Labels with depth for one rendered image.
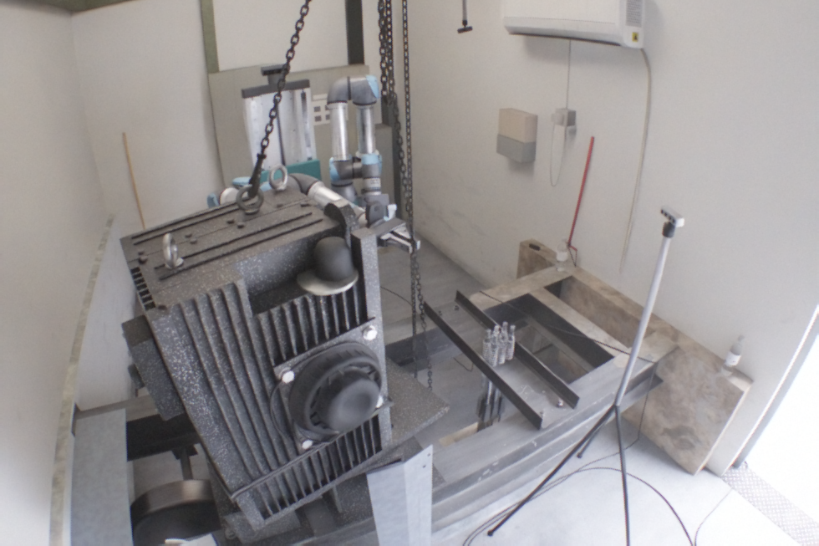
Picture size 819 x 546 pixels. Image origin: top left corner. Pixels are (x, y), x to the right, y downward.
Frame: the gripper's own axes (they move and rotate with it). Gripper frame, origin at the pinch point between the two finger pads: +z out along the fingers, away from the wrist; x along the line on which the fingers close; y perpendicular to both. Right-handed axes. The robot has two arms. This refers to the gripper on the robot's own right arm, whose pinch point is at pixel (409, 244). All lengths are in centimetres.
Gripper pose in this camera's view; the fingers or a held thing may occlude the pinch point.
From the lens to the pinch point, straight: 135.6
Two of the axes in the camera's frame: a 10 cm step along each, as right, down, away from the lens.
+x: -7.0, 3.7, -6.1
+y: 0.3, 8.7, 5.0
